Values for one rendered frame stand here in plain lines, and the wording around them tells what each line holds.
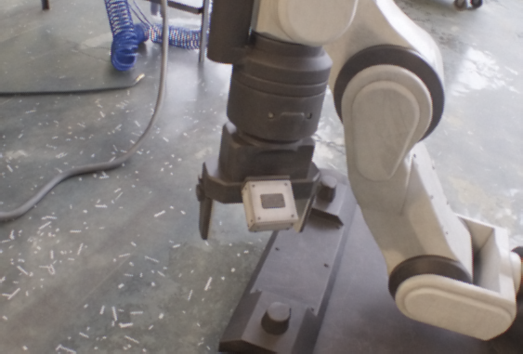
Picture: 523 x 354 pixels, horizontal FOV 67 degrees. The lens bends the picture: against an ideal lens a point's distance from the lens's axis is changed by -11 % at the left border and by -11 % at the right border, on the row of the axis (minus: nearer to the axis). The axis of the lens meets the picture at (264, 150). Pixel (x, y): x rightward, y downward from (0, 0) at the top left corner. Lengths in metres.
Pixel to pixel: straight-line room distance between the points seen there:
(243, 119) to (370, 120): 0.20
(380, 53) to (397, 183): 0.17
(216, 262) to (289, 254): 0.26
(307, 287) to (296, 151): 0.44
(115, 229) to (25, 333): 0.35
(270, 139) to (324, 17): 0.13
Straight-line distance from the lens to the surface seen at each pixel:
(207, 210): 0.44
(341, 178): 1.05
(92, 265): 1.08
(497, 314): 0.77
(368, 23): 0.55
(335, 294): 0.85
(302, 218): 0.49
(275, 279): 0.82
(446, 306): 0.75
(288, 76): 0.36
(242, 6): 0.36
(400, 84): 0.52
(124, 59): 1.92
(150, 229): 1.14
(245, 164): 0.41
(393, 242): 0.72
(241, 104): 0.38
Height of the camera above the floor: 0.83
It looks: 36 degrees down
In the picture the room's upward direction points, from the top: 9 degrees clockwise
